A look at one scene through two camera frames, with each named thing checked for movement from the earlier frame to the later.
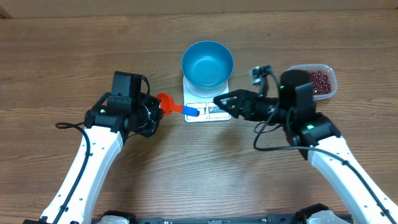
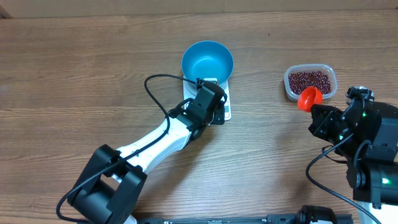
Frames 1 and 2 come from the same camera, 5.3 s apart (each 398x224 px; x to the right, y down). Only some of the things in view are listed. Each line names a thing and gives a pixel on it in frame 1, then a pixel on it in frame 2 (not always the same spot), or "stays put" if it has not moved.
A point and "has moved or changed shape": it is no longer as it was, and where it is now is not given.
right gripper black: x=236 y=107 to x=320 y=124
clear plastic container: x=323 y=78 stays put
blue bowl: x=207 y=65 stays put
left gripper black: x=152 y=102 to x=218 y=116
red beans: x=321 y=83 stays put
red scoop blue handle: x=169 y=107 has moved or changed shape
